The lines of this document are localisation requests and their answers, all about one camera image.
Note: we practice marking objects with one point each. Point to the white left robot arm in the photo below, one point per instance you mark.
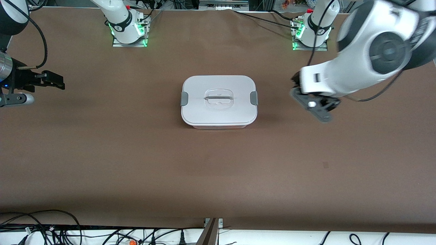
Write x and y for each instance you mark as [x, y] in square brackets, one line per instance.
[357, 51]

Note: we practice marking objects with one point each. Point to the small colourful background items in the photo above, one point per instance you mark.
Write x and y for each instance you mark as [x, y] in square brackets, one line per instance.
[291, 2]

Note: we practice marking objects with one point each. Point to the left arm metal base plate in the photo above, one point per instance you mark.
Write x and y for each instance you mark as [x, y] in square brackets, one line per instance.
[310, 48]

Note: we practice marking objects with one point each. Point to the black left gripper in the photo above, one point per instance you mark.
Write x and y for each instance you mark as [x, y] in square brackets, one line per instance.
[295, 82]

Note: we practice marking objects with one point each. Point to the white plastic storage box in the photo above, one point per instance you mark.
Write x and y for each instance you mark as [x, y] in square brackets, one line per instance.
[221, 126]

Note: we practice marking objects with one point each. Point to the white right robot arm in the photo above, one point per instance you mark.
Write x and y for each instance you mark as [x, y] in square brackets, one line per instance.
[119, 13]

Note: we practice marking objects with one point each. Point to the grey box lid latch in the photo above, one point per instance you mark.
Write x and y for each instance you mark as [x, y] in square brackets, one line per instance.
[254, 98]
[184, 98]

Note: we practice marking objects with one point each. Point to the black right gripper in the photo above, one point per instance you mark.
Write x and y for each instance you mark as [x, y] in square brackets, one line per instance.
[23, 81]

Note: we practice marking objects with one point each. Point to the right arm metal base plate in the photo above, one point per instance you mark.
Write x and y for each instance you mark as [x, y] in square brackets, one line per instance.
[129, 45]

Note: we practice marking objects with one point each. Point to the grey metal support post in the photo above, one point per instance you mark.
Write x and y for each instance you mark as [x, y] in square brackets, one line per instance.
[208, 234]

